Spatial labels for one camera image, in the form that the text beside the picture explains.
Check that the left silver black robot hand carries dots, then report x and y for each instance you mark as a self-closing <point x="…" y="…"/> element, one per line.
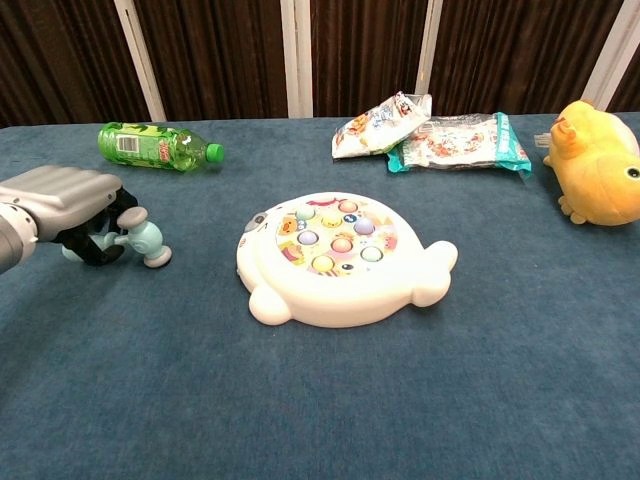
<point x="65" y="200"/>

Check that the light blue toy hammer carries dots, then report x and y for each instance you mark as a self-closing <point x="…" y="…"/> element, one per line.
<point x="146" y="241"/>

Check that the white seal toy board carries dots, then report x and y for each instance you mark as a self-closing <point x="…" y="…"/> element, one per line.
<point x="330" y="300"/>

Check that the green plastic drink bottle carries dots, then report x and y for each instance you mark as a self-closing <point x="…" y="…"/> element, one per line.
<point x="150" y="147"/>

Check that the white cartoon snack bag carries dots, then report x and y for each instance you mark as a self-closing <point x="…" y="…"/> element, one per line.
<point x="375" y="130"/>

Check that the blue felt table cover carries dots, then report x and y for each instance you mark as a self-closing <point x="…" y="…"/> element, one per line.
<point x="320" y="400"/>

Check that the teal-edged clear snack bag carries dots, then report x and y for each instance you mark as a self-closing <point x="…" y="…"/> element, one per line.
<point x="460" y="145"/>

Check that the yellow plush duck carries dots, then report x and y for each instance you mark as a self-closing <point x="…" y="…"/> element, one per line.
<point x="595" y="170"/>

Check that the white frame post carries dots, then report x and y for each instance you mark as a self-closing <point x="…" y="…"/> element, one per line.
<point x="142" y="65"/>
<point x="612" y="50"/>
<point x="297" y="55"/>
<point x="431" y="45"/>

